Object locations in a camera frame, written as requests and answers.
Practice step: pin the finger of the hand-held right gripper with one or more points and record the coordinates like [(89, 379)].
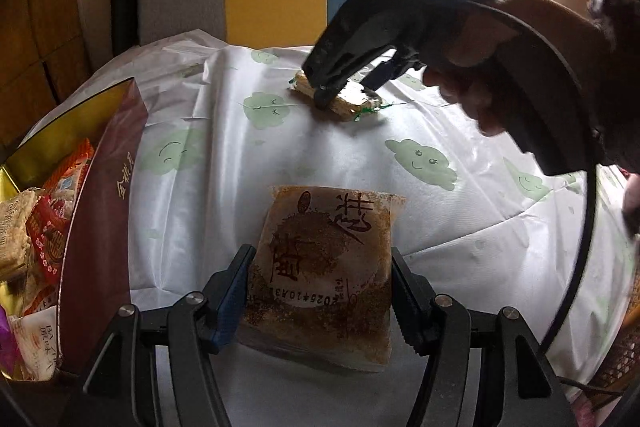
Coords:
[(390, 72), (340, 57)]

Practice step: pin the gold tin box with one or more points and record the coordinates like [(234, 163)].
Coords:
[(105, 217)]

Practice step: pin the wicker chair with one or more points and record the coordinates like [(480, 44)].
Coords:
[(620, 357)]

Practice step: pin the white snack packet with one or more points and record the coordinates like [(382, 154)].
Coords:
[(37, 342)]

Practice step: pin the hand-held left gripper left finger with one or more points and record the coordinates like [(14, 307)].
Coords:
[(230, 307)]

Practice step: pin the cream snack packet green edges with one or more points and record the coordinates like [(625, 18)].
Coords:
[(350, 104)]

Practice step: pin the orange snack packet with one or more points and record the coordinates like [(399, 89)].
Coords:
[(67, 172)]

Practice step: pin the person's right hand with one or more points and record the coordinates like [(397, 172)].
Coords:
[(480, 72)]

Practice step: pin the wooden wardrobe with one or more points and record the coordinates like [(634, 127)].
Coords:
[(45, 7)]

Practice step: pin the purple snack packet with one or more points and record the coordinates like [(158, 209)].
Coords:
[(6, 347)]

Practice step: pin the puffed rice cracker packet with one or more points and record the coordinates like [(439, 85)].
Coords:
[(15, 227)]

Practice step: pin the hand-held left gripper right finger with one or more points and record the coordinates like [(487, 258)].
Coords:
[(412, 307)]

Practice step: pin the brown cake packet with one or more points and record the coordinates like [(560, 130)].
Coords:
[(320, 277)]

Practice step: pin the red checkered snack bag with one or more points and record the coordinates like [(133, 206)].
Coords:
[(47, 242)]

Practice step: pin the cloud print plastic sheet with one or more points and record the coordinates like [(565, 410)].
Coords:
[(210, 207)]

